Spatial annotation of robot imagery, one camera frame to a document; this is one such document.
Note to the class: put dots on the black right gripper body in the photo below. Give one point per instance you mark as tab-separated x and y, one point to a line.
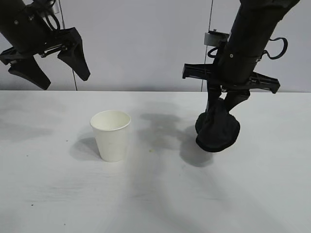
238	70

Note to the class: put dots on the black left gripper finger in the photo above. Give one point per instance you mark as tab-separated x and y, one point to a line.
29	72
75	61

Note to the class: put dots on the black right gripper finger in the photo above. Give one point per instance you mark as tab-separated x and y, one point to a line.
212	97
235	99

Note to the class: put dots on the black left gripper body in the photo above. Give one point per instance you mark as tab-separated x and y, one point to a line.
24	34

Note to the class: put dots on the dark grey cloth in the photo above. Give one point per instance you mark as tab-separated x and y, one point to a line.
218	136

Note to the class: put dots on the white paper cup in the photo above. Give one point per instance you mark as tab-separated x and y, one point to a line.
110	143

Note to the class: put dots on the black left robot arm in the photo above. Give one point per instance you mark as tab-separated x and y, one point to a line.
31	3

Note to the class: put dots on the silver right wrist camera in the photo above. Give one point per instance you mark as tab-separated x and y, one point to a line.
213	38

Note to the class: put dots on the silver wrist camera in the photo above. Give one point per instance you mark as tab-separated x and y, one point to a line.
56	6
213	38

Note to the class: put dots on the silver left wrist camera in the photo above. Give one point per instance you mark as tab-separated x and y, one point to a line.
56	6

